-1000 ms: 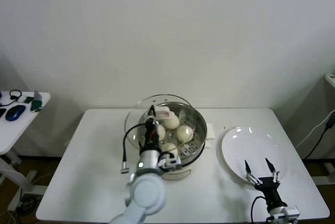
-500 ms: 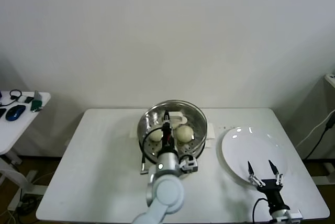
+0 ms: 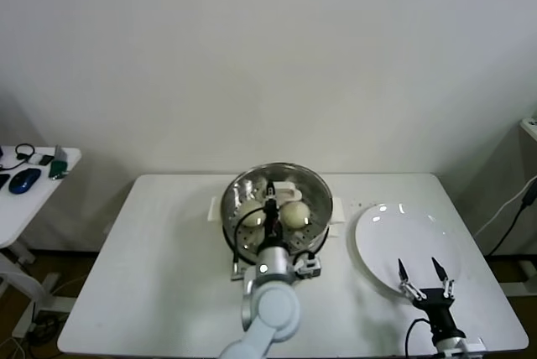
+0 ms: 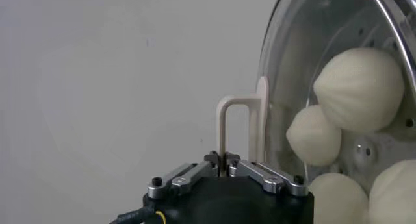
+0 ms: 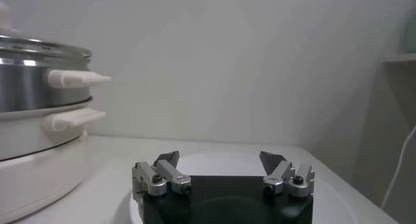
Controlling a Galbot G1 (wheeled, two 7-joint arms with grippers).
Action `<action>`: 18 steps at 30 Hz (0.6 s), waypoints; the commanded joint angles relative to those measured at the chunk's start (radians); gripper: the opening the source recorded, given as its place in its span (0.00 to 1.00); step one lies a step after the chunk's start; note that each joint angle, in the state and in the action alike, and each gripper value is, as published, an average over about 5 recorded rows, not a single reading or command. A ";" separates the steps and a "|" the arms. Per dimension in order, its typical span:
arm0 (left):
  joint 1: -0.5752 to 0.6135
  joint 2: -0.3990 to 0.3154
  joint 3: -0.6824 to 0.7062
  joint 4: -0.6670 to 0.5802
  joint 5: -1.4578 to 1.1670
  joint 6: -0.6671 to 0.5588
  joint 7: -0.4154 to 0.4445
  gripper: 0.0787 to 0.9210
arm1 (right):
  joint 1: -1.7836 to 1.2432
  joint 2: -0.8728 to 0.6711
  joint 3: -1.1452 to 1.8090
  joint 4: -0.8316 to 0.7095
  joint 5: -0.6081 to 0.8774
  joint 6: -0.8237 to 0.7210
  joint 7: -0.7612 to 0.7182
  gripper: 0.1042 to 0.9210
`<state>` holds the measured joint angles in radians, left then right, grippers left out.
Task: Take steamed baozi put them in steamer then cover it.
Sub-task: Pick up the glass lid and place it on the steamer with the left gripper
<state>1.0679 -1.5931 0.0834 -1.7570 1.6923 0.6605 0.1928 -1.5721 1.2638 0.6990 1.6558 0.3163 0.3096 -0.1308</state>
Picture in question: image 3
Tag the white round plate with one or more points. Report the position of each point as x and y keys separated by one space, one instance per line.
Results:
x=390 y=241

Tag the white side table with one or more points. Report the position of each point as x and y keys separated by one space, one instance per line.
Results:
x=38 y=204

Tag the steel steamer basket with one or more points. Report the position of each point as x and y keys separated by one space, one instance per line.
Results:
x=337 y=210

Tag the black flat device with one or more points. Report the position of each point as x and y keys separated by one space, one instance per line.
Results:
x=3 y=180

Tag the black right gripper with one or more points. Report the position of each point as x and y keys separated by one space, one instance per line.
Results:
x=438 y=304

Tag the green handheld device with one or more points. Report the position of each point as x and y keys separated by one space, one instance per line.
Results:
x=58 y=166

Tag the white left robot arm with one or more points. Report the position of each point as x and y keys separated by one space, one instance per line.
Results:
x=272 y=308

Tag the white side cabinet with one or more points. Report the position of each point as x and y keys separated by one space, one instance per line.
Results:
x=529 y=128

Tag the white electric cooker pot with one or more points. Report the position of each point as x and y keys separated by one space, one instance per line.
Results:
x=247 y=264

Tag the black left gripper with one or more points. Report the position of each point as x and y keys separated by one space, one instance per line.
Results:
x=271 y=218

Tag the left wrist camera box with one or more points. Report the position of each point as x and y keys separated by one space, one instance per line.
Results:
x=309 y=267

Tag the small black card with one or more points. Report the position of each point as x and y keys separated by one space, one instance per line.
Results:
x=45 y=160

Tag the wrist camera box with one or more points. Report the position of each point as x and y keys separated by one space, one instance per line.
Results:
x=309 y=267
x=470 y=345

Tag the white steamed baozi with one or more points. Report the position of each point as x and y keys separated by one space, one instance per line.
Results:
x=251 y=212
x=296 y=214

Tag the white table foot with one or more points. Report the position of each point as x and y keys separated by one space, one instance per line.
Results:
x=58 y=304
x=515 y=289

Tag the blue computer mouse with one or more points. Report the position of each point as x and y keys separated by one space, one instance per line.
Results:
x=25 y=180

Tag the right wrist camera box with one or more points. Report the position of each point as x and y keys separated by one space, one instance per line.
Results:
x=470 y=345

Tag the small white box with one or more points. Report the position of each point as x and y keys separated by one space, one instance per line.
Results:
x=35 y=159

